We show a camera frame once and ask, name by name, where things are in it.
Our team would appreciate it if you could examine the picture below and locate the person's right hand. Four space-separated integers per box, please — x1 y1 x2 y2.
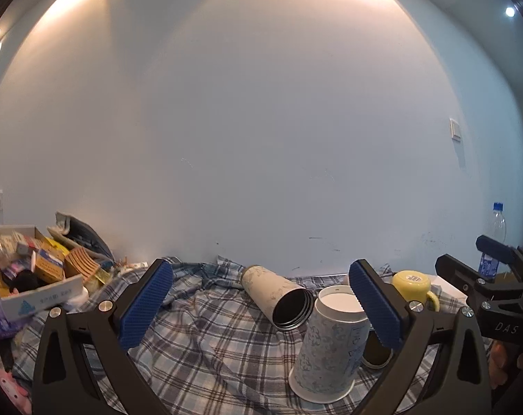
489 340 523 390

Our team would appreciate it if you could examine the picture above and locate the purple plastic packet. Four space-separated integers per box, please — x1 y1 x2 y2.
0 280 31 341

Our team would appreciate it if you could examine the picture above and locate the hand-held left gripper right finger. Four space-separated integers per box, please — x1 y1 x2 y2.
348 259 492 415

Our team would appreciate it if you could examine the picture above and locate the yellow packet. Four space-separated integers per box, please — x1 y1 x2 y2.
33 242 67 283

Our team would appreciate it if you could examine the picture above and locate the black round object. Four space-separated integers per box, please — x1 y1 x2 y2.
8 269 39 292

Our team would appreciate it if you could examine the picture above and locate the yellow mug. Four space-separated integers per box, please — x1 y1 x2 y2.
392 270 441 313

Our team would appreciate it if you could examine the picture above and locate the wooden ribbed comb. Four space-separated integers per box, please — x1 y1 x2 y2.
64 247 101 286

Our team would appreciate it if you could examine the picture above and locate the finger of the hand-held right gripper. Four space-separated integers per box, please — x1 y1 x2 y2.
435 253 523 301
476 234 523 288

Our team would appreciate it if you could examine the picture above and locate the clear plastic water bottle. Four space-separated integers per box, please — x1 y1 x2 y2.
479 202 507 277

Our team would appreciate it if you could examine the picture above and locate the cardboard box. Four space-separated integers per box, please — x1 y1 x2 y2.
0 224 85 323

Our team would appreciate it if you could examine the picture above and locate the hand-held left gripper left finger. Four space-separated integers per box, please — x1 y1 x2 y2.
31 258 176 415

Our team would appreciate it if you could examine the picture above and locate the patterned cylindrical tin canister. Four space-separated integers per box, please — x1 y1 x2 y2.
241 265 315 332

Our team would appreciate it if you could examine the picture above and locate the dark green round lid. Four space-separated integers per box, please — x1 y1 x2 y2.
359 329 394 371

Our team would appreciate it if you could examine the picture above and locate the blue patterned paper cup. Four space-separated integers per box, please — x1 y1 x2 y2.
288 285 371 403

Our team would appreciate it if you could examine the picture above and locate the grey blue fabric bag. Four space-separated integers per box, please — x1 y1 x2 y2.
55 211 115 264

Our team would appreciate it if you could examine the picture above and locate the plaid cloth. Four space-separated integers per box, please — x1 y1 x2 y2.
10 254 496 415

